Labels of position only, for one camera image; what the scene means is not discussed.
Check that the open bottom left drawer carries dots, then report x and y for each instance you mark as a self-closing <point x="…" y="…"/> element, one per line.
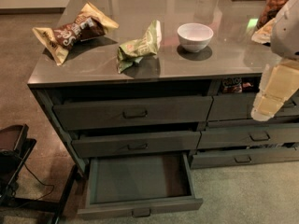
<point x="139" y="186"/>

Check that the top left drawer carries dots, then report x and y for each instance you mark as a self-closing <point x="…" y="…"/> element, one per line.
<point x="132" y="112"/>

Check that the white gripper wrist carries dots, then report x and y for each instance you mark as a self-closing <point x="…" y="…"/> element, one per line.
<point x="286" y="32"/>

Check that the grey drawer cabinet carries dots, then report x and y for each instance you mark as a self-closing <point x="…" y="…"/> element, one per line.
<point x="90" y="70"/>

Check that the top right drawer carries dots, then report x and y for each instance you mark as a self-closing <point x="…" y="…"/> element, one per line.
<point x="238" y="106"/>

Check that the brown and yellow chip bag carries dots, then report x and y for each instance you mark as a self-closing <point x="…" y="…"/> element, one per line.
<point x="88" y="24"/>

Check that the snack packets in drawer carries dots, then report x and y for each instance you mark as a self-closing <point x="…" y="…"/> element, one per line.
<point x="239" y="85"/>

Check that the middle right drawer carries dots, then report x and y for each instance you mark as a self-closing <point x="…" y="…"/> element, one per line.
<point x="248" y="136"/>

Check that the glass jar of nuts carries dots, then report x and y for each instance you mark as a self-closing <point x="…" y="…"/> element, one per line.
<point x="270" y="10"/>

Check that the white ceramic bowl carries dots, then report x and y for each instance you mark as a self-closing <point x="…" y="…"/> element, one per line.
<point x="194" y="36"/>

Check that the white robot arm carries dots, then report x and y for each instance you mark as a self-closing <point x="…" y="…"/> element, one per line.
<point x="284" y="38"/>

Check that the green jalapeno chip bag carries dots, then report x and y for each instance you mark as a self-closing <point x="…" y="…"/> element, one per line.
<point x="134" y="51"/>

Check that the middle left drawer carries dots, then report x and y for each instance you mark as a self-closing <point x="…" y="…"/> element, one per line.
<point x="136" y="143"/>

